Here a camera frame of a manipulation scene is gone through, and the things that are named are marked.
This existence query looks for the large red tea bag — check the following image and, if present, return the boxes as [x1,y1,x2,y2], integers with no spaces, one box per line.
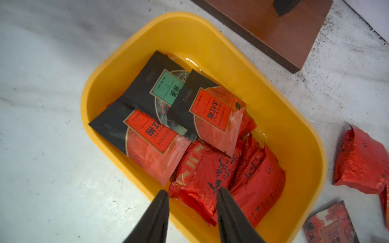
[379,181,389,230]

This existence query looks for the black green label tea bag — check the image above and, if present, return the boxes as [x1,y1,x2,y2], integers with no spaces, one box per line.
[121,51,197,142]

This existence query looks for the brown wooden tiered stand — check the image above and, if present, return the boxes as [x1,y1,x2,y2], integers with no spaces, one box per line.
[195,0,333,74]

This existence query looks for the black red patterned tea bag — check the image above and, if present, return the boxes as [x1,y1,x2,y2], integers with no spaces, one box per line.
[303,200,359,243]

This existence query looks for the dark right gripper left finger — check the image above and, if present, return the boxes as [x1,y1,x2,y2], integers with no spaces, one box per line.
[124,190,170,243]

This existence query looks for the red tea bags pile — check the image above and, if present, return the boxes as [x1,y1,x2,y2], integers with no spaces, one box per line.
[168,114,286,227]

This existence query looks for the crinkled red foil tea bag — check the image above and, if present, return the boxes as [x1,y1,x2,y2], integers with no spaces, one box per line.
[333,127,389,194]

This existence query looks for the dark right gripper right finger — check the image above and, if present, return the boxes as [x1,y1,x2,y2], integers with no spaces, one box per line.
[217,188,264,243]

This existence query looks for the black red label tea bag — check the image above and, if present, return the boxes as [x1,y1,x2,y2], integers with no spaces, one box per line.
[167,70,246,157]

